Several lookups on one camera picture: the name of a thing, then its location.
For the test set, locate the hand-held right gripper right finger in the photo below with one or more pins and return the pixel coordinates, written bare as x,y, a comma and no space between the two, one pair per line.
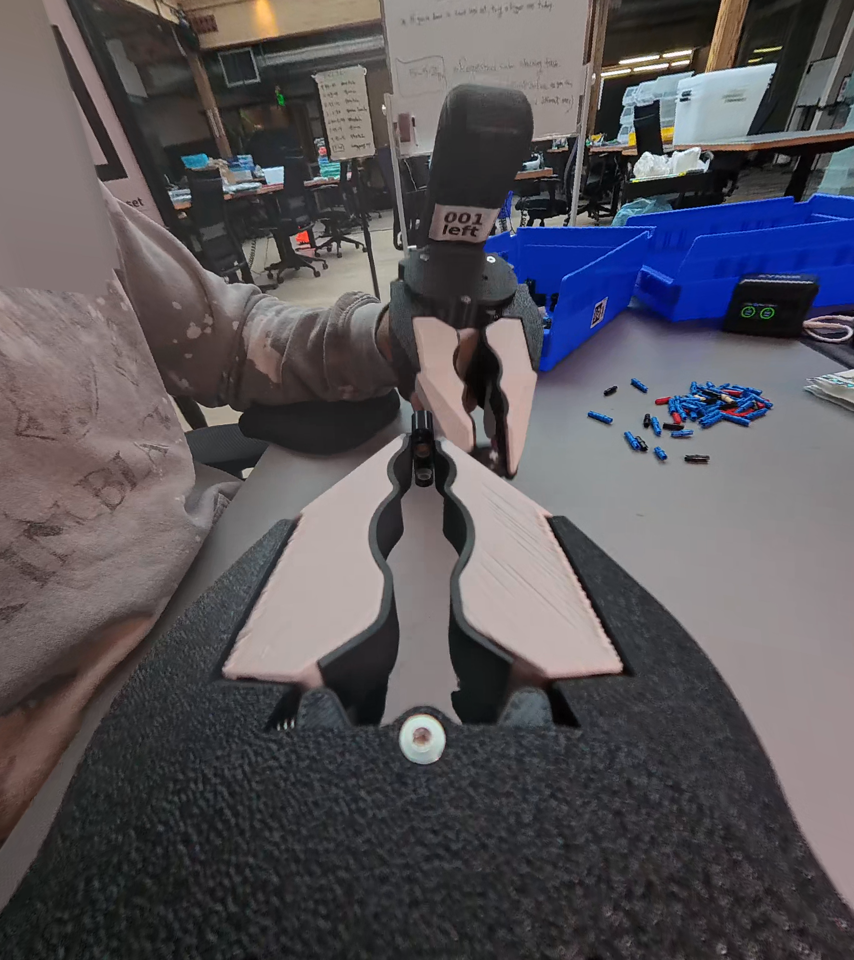
532,600

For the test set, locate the white storage boxes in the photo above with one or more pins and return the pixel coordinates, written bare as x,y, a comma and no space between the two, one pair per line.
727,101

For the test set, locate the person's left forearm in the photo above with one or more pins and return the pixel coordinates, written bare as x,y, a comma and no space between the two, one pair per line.
284,345

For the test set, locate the white plastic bag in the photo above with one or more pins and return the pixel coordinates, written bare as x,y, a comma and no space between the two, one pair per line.
671,163

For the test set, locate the teal plastic bag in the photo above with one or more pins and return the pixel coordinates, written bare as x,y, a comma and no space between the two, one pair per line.
641,211

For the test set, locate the paper flip chart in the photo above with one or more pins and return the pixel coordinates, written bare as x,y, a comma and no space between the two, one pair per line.
344,112

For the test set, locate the person's grey sweatshirt torso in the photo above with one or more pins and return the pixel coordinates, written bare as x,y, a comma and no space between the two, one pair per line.
59,487

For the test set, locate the wooden office table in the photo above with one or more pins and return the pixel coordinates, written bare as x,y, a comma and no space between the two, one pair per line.
809,139

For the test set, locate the blue plastic bin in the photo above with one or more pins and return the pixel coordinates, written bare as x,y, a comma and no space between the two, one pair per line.
772,255
734,214

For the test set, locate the black office chair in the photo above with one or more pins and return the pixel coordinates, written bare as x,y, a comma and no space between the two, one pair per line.
209,217
340,202
592,184
295,202

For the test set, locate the pile of small toy pins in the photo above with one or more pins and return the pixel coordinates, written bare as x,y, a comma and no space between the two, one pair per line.
712,409

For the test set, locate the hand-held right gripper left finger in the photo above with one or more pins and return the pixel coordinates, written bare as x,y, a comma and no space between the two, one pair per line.
307,600

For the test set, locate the black device with green display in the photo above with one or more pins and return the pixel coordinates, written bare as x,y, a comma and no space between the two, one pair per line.
768,304

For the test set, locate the black toy connector assembly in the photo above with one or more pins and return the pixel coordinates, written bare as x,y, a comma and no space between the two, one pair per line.
421,450

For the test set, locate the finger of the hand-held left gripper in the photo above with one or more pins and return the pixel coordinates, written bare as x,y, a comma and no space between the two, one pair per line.
518,375
438,367

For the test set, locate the blue bin with square tag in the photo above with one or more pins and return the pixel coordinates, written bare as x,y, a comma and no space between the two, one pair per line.
592,300

